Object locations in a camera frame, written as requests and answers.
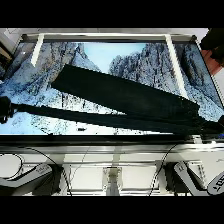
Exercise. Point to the black pants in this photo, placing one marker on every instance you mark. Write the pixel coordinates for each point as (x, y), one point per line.
(133, 96)

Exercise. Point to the silver frame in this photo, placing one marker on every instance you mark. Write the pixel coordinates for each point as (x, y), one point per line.
(113, 180)

